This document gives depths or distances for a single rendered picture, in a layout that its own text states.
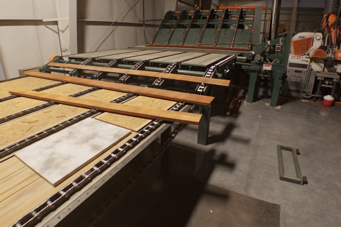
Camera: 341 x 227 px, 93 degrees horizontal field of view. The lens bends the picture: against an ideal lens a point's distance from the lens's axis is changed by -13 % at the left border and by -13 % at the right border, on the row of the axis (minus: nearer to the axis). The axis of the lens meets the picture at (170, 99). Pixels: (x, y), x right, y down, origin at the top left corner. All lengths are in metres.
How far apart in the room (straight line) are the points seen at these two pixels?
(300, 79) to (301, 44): 0.87
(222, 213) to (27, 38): 7.03
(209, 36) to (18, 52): 6.44
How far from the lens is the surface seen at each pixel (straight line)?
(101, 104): 1.80
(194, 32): 7.50
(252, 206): 2.02
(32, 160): 1.29
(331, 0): 6.13
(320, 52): 5.34
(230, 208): 1.95
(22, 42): 7.27
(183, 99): 1.83
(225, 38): 6.97
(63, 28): 7.68
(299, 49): 5.33
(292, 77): 5.40
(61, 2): 7.76
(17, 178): 1.24
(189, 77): 2.45
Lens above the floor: 1.49
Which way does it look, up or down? 20 degrees down
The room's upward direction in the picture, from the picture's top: straight up
